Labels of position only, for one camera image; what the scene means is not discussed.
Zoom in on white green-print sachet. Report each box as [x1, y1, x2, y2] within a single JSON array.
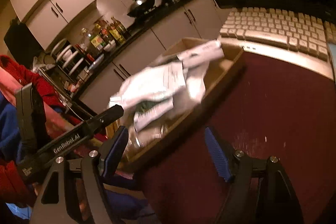
[[177, 40, 224, 102]]

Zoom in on green white snack packet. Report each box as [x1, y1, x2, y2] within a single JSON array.
[[133, 97, 174, 132]]

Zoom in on oil bottles on counter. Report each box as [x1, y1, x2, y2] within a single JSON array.
[[76, 16, 130, 58]]

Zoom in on white red-print packet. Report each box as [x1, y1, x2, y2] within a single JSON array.
[[108, 62, 186, 110]]

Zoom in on blue paper booklet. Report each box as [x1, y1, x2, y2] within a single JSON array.
[[327, 43, 336, 78]]

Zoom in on cardboard box tray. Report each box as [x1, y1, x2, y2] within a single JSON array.
[[118, 38, 244, 172]]

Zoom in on black wok on stove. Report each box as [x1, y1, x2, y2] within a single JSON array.
[[127, 0, 155, 18]]

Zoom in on beige computer keyboard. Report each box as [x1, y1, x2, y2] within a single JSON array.
[[218, 7, 335, 80]]

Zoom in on crinkled clear plastic bag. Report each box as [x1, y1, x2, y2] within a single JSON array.
[[123, 121, 168, 161]]

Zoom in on dish rack with plates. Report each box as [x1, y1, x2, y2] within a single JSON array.
[[51, 39, 91, 82]]

